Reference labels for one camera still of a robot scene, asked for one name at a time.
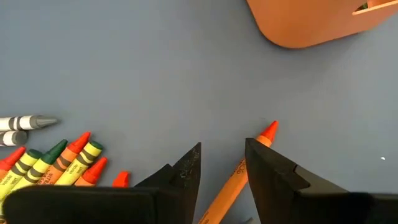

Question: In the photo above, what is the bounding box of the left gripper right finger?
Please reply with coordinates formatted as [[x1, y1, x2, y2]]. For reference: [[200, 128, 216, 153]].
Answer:
[[245, 138, 398, 224]]

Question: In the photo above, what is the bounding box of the green crayon yellow wrapper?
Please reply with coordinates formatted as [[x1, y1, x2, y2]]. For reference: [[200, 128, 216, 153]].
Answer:
[[9, 139, 68, 194], [0, 148, 44, 202], [54, 141, 104, 187]]

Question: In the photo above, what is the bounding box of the orange plastic bin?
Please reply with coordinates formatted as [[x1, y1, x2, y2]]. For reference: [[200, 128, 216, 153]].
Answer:
[[246, 0, 398, 50]]

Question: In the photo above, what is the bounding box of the grey crayon white wrapper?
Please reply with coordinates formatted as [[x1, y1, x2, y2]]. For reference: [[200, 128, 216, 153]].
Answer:
[[0, 114, 59, 132], [0, 130, 29, 147]]

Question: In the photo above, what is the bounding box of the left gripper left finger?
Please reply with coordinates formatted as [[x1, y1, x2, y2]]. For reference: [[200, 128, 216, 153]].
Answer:
[[2, 142, 201, 224]]

